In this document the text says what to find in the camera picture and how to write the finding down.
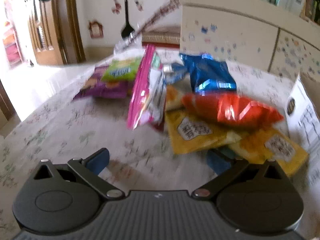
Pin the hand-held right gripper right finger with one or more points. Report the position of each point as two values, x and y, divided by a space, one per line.
218 163

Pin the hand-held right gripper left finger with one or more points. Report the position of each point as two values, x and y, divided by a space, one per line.
97 162

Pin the yellow snack packet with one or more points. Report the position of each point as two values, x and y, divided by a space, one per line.
255 145
190 140

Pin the red snack packet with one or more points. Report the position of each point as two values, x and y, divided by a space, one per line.
230 110

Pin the purple snack packet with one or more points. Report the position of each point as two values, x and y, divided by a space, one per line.
105 90

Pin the pink snack packet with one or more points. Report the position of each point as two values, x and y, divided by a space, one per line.
142 100

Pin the green snack packet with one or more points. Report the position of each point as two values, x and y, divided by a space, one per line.
120 71

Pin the cardboard box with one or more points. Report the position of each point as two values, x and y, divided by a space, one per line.
305 120

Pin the small blue foil snack packet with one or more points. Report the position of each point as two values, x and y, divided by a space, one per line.
176 74

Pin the floral tablecloth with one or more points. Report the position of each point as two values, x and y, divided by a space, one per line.
62 130

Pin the clear plastic bag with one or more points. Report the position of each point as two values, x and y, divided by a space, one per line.
130 40

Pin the wooden door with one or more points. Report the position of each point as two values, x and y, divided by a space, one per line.
50 42

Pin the cream cabinet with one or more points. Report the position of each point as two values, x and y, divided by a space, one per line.
225 30

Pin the red carton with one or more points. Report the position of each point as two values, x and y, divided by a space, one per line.
160 37

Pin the red house wall sticker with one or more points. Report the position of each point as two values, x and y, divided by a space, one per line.
95 29

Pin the black vase wall sticker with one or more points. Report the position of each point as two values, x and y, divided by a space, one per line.
126 30

